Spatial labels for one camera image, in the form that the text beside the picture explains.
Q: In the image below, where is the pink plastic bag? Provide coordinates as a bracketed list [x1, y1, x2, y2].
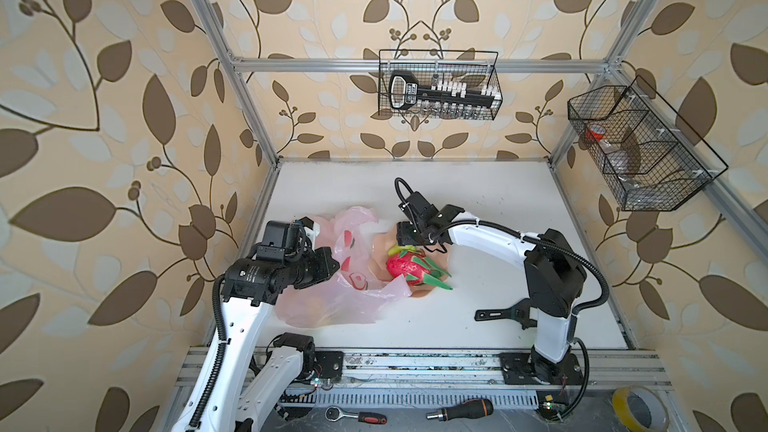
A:
[275, 206, 411, 329]

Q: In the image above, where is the pink wavy plate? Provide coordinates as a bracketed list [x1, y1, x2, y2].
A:
[368, 227, 453, 298]

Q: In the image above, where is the black wire basket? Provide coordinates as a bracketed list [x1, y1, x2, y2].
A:
[567, 75, 728, 212]
[377, 48, 503, 121]

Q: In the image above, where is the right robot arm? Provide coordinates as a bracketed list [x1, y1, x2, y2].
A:
[394, 178, 610, 385]

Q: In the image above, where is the black socket set holder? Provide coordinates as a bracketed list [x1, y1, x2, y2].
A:
[383, 70, 503, 112]

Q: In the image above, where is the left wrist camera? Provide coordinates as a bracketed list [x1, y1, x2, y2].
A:
[249, 217, 319, 264]

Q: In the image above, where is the pink dragon fruit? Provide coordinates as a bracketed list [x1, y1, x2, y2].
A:
[386, 250, 452, 290]

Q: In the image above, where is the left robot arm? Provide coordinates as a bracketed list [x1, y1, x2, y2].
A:
[172, 247, 340, 431]

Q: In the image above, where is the ratchet wrench red handle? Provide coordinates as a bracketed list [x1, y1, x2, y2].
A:
[325, 406, 388, 425]

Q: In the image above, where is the green apple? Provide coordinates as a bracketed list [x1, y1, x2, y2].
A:
[387, 245, 410, 257]

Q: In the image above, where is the black wire basket back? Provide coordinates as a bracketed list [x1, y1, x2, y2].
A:
[377, 48, 503, 121]

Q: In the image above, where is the black orange screwdriver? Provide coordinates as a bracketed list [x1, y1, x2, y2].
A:
[426, 398, 494, 422]

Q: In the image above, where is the black wire basket right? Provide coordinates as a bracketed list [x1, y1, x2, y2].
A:
[567, 75, 728, 212]

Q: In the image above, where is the dark purple mangosteen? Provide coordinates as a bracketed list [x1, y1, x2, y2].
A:
[349, 274, 369, 291]

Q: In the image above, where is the yellow tape roll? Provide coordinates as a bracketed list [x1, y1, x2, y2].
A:
[611, 386, 670, 432]

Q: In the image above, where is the black adjustable wrench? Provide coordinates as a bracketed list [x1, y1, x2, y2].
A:
[474, 298, 537, 330]

